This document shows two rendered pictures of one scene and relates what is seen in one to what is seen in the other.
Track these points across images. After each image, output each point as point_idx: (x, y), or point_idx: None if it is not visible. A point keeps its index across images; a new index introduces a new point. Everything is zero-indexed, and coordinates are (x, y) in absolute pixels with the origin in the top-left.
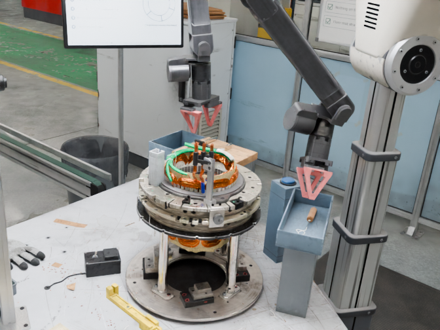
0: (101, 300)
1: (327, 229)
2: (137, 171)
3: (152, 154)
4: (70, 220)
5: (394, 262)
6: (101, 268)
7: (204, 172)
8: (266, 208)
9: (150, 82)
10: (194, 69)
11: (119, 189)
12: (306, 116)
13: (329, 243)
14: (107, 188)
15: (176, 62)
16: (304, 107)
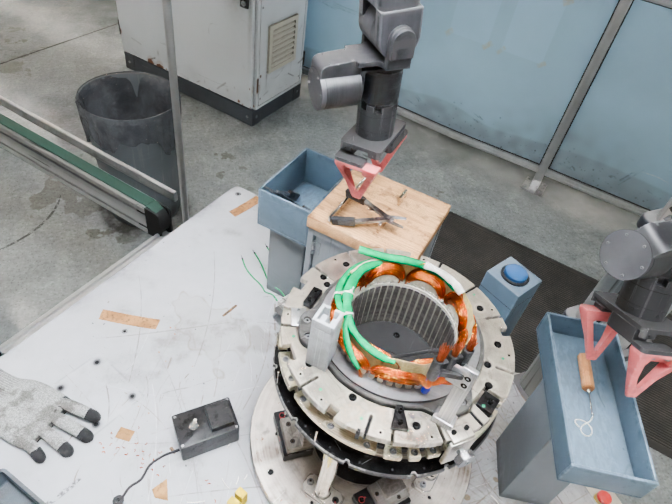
0: None
1: (438, 186)
2: (184, 102)
3: (321, 326)
4: (128, 311)
5: (519, 231)
6: (207, 444)
7: (428, 353)
8: (361, 156)
9: None
10: (371, 82)
11: (196, 225)
12: (666, 256)
13: None
14: (156, 158)
15: (336, 71)
16: (668, 239)
